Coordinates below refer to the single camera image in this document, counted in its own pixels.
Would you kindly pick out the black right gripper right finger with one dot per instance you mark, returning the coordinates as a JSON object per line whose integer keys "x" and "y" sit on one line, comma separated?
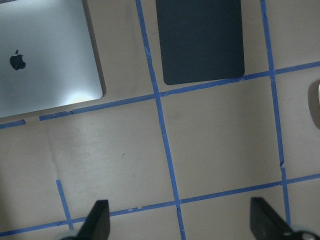
{"x": 266, "y": 223}

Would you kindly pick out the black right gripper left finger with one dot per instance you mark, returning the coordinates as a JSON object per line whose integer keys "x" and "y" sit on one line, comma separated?
{"x": 97, "y": 224}

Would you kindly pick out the black mousepad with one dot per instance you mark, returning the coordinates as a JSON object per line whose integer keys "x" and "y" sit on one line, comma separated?
{"x": 200, "y": 40}

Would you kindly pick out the silver apple laptop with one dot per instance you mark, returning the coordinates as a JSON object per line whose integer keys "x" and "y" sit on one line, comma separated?
{"x": 47, "y": 56}

